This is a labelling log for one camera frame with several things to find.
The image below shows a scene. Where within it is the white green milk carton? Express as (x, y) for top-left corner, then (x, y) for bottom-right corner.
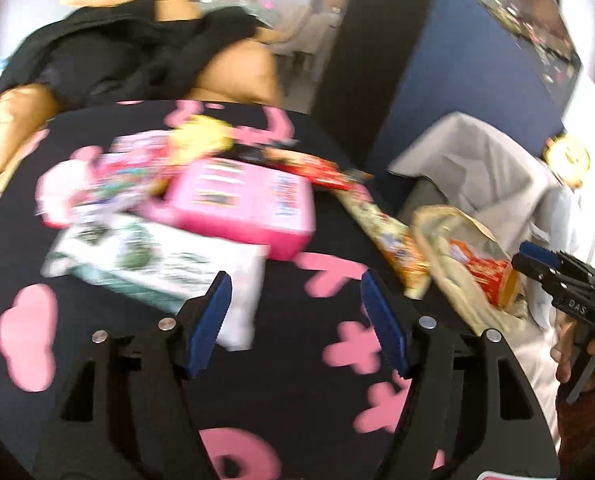
(40, 214), (268, 351)

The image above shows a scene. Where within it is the long patterned snack wrapper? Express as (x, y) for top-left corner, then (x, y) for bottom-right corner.
(333, 183), (431, 300)

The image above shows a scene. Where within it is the yellow snack packet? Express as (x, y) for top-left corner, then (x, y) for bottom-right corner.
(168, 115), (234, 166)

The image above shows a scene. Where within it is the pink Kleenex tissue pack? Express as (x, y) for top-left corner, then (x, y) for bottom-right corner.
(73, 130), (176, 224)

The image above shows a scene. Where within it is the red snack wrapper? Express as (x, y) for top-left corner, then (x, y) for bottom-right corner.
(262, 148), (372, 191)

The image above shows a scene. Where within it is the red sleeve forearm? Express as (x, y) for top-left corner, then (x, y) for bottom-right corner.
(555, 388), (595, 480)

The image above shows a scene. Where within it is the paper trash bag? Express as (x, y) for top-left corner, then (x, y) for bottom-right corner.
(412, 205), (529, 336)

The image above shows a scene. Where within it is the person's right hand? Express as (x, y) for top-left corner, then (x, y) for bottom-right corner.
(550, 318), (595, 394)

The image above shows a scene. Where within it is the black pink-patterned tablecloth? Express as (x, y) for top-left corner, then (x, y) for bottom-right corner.
(0, 101), (406, 479)

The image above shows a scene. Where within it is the blue partition panel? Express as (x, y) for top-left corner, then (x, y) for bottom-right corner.
(366, 0), (563, 176)

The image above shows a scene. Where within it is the pink hexagonal jar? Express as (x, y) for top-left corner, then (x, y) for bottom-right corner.
(35, 159), (92, 229)

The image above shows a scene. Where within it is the pink rectangular box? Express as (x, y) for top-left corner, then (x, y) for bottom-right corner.
(164, 157), (316, 261)

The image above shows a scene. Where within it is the orange leather sofa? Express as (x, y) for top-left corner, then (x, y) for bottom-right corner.
(0, 0), (280, 196)

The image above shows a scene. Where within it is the black jacket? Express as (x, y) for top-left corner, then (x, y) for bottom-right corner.
(0, 0), (258, 110)

